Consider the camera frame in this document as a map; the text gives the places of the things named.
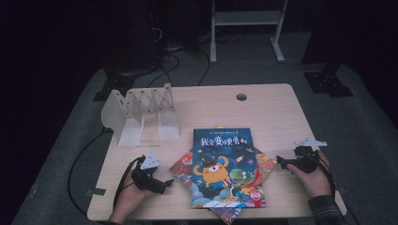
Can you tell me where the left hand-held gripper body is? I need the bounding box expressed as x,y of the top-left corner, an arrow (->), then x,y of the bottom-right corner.
130,152 -> 161,192

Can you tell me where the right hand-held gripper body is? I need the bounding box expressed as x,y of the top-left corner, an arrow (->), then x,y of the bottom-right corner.
294,138 -> 328,174

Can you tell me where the light blue animals picture book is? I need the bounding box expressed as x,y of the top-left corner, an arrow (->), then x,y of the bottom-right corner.
169,125 -> 278,225

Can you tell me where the white expandable book stand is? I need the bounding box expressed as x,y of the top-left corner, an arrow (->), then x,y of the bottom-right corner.
100,82 -> 181,148

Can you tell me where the dark blue monster picture book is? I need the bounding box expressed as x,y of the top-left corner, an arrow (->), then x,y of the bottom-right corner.
190,127 -> 268,210

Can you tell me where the person's right hand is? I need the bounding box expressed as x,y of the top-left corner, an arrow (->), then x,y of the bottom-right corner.
286,151 -> 332,199

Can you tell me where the person's left hand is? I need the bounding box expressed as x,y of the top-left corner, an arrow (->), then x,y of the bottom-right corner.
109,181 -> 156,223

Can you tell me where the right hand-held gripper cable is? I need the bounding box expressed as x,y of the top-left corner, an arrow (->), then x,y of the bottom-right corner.
308,151 -> 360,225

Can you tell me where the black cable beside table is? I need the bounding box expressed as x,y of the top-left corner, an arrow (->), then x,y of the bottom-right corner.
68,127 -> 115,218

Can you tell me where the black stand base plate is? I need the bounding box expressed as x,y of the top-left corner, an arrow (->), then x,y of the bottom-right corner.
303,64 -> 355,98
93,74 -> 136,102

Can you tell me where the black floor cable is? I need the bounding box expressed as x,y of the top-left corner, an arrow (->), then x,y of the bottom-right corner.
146,46 -> 181,89
197,48 -> 211,87

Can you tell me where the white metal stand frame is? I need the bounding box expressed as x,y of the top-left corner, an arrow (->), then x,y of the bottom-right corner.
209,0 -> 289,65

